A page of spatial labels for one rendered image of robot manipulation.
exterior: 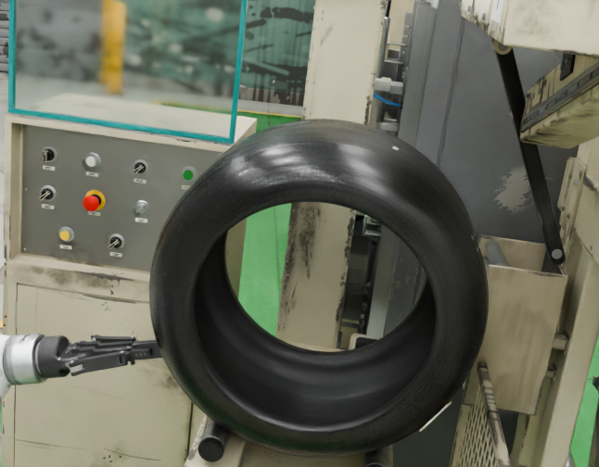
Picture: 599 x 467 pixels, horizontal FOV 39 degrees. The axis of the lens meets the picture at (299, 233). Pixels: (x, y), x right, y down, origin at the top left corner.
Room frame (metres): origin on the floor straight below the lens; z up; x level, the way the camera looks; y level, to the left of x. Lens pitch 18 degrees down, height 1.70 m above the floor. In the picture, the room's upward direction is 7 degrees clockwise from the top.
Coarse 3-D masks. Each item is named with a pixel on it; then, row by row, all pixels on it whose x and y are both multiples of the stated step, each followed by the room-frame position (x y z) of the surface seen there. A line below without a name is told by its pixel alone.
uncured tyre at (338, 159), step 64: (320, 128) 1.36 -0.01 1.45; (192, 192) 1.28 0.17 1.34; (256, 192) 1.23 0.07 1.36; (320, 192) 1.22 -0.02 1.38; (384, 192) 1.22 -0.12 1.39; (448, 192) 1.31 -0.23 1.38; (192, 256) 1.24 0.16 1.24; (448, 256) 1.22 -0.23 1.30; (192, 320) 1.24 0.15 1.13; (448, 320) 1.21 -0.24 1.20; (192, 384) 1.24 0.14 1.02; (256, 384) 1.44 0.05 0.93; (320, 384) 1.47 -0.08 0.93; (384, 384) 1.45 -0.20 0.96; (448, 384) 1.21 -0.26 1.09; (320, 448) 1.22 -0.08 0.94
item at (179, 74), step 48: (48, 0) 1.99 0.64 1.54; (96, 0) 1.98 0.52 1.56; (144, 0) 1.98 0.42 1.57; (192, 0) 1.97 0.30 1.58; (240, 0) 1.96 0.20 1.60; (48, 48) 1.99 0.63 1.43; (96, 48) 1.98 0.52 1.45; (144, 48) 1.98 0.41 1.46; (192, 48) 1.97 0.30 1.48; (240, 48) 1.96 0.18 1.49; (48, 96) 1.99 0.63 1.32; (96, 96) 1.98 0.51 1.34; (144, 96) 1.98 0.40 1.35; (192, 96) 1.97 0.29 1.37
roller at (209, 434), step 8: (208, 424) 1.30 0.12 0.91; (216, 424) 1.29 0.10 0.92; (208, 432) 1.27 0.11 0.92; (216, 432) 1.26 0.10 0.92; (224, 432) 1.28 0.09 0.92; (200, 440) 1.25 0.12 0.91; (208, 440) 1.24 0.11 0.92; (216, 440) 1.24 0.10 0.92; (224, 440) 1.26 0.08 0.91; (200, 448) 1.24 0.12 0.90; (208, 448) 1.24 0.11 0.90; (216, 448) 1.24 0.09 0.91; (224, 448) 1.25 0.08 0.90; (200, 456) 1.24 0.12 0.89; (208, 456) 1.24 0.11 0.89; (216, 456) 1.24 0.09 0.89
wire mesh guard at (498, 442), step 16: (480, 368) 1.48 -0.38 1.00; (480, 384) 1.43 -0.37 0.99; (464, 416) 1.59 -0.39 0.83; (496, 416) 1.30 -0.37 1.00; (464, 432) 1.54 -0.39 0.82; (496, 432) 1.25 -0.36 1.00; (464, 448) 1.51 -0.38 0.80; (496, 448) 1.20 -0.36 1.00; (464, 464) 1.48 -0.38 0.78; (480, 464) 1.34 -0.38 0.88
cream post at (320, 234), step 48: (336, 0) 1.60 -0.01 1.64; (384, 0) 1.60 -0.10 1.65; (336, 48) 1.60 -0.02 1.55; (336, 96) 1.60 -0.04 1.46; (288, 240) 1.61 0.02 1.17; (336, 240) 1.60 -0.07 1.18; (288, 288) 1.60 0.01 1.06; (336, 288) 1.60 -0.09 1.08; (288, 336) 1.60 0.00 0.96; (336, 336) 1.60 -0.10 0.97
